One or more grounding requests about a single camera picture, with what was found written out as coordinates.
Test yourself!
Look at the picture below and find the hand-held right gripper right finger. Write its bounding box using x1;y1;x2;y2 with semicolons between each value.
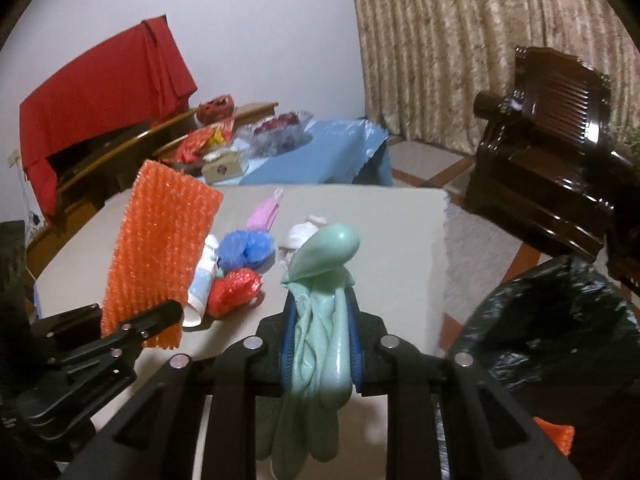
347;292;583;480

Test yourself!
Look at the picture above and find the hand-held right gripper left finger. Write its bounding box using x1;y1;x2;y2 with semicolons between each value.
60;292;301;480

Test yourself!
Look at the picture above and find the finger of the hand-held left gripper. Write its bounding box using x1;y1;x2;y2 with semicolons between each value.
50;300;184;399
31;304;104;361

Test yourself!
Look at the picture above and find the green rubber glove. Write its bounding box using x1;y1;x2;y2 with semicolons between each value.
257;223;362;476

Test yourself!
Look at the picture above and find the orange bubble wrap sheet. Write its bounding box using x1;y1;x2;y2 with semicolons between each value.
100;159;224;351

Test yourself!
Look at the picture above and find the blue plastic bag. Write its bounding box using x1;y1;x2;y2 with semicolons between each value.
218;230;276;272

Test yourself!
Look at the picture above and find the white plastic bag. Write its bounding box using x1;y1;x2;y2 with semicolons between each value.
278;214;328;268

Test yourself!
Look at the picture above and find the black trash bag bin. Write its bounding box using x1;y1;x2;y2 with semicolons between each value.
440;255;640;480

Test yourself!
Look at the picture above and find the white and blue tube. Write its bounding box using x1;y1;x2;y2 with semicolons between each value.
182;234;221;330

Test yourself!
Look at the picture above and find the red plastic bag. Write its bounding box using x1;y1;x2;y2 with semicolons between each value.
206;267;264;318

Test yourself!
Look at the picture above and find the pink packet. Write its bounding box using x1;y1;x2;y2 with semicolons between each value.
246;187;285;233

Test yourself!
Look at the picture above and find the beige rug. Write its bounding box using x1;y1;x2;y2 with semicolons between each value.
440;200;523;356

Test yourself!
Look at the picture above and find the beige tissue box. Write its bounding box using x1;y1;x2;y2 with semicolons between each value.
201;152;244;183

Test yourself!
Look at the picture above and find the red snack bag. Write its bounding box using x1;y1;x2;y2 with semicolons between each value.
167;117;238;166

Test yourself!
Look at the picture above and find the blue cloth side table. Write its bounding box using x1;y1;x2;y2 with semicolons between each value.
235;119;393;188

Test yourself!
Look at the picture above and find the orange foam net piece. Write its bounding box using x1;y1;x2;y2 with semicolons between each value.
531;416;575;456

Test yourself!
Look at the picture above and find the red basket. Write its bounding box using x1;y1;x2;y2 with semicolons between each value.
196;94;236;123

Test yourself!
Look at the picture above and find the glass bowl of red fruit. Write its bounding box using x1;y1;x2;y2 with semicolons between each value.
237;110;315;158

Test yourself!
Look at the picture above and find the red cloth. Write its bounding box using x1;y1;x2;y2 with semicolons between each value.
19;16;199;218

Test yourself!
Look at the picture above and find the dark wooden armchair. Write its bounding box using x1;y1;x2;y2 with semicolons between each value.
460;46;621;263

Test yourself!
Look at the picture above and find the dark wooden side table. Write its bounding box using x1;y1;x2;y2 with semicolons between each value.
600;140;640;286

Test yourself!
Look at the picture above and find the beige patterned curtain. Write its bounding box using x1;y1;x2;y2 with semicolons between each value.
340;0;640;156

